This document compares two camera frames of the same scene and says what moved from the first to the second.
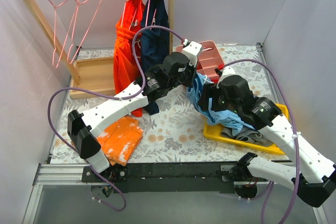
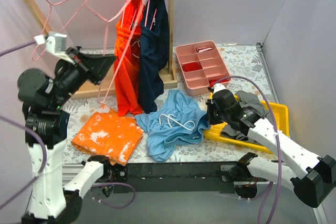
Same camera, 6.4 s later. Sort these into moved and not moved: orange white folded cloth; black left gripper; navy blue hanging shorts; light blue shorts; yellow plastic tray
Moved: black left gripper; light blue shorts
Not moved: yellow plastic tray; navy blue hanging shorts; orange white folded cloth
